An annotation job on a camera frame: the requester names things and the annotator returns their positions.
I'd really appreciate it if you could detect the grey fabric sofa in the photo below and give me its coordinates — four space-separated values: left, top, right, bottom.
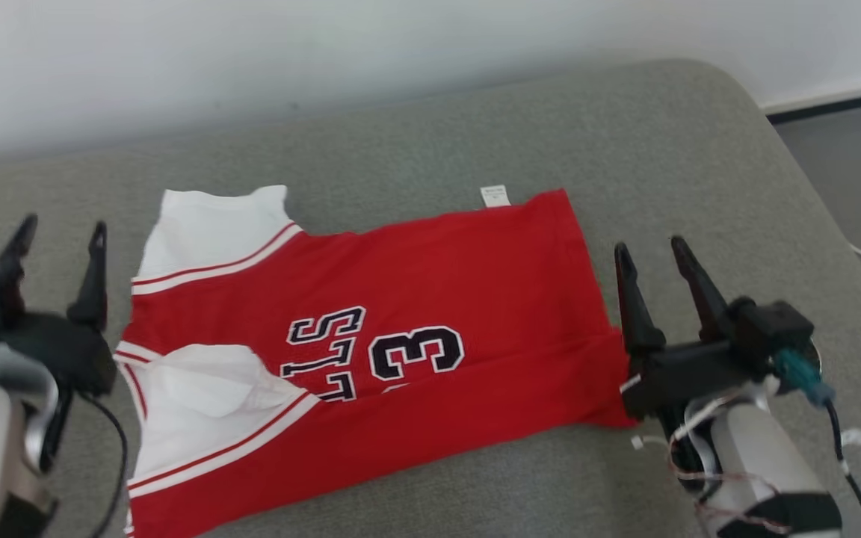
0 58 861 538

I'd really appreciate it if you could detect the right camera cable teal plug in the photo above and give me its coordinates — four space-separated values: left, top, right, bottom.
771 349 861 538

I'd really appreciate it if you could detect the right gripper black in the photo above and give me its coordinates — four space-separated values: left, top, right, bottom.
614 237 776 420

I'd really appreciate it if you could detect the red basketball jersey white trim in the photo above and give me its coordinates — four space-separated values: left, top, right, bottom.
113 183 637 538

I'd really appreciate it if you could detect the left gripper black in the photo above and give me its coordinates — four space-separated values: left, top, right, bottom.
0 214 118 398

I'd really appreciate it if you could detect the wall baseboard with dark strip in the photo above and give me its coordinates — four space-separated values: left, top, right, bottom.
762 75 861 125

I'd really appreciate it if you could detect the thin black left gripper cable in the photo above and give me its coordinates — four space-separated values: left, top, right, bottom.
72 390 130 538

